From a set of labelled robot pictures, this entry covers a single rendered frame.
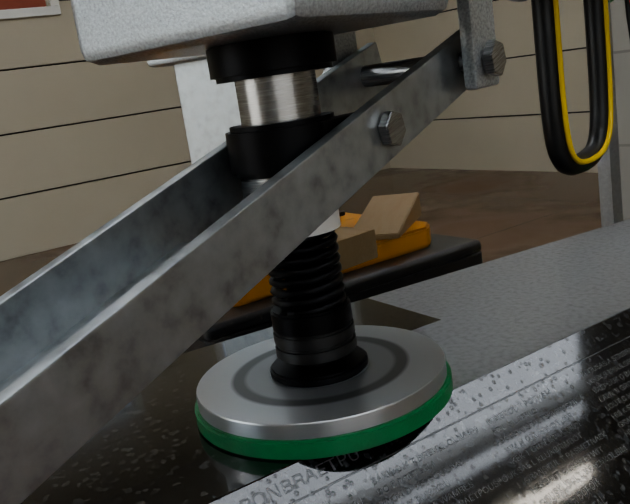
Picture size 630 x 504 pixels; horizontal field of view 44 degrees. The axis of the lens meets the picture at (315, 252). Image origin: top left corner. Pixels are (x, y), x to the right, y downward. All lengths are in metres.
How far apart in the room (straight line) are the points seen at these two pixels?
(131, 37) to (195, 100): 0.93
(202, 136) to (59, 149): 5.41
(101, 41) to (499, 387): 0.42
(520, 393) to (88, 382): 0.40
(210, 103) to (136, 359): 1.08
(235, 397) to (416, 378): 0.15
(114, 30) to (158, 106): 6.59
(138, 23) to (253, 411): 0.30
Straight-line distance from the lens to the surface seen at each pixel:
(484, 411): 0.67
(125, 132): 7.07
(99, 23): 0.61
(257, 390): 0.64
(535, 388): 0.71
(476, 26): 0.73
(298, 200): 0.54
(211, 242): 0.48
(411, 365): 0.65
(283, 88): 0.59
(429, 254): 1.46
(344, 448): 0.58
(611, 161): 3.31
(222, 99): 1.48
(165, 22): 0.56
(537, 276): 0.96
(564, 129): 1.11
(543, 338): 0.76
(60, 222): 6.91
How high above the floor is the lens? 1.09
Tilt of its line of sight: 13 degrees down
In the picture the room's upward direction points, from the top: 9 degrees counter-clockwise
